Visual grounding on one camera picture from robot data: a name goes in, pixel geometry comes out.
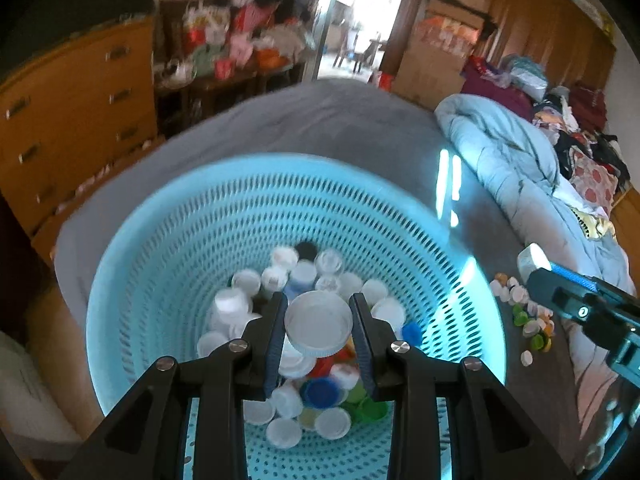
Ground wooden chest of drawers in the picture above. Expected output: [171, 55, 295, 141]
[1, 16, 163, 263]

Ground blue bottle cap in basket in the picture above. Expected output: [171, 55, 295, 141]
[299, 377, 342, 410]

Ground grey bed sheet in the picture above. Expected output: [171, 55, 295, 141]
[54, 79, 580, 466]

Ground large white cap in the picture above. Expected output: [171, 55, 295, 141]
[284, 290, 354, 358]

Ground red dotted pillow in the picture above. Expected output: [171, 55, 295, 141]
[570, 146, 617, 217]

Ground dark wooden side table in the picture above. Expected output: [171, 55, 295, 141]
[155, 0, 314, 138]

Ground light blue grey duvet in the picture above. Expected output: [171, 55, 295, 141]
[435, 94, 636, 445]

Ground light blue perforated basket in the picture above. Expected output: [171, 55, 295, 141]
[86, 154, 506, 479]

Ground stacked cardboard boxes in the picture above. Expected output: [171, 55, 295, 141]
[390, 0, 494, 110]

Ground white bottle cap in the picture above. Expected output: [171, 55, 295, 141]
[516, 243, 551, 284]

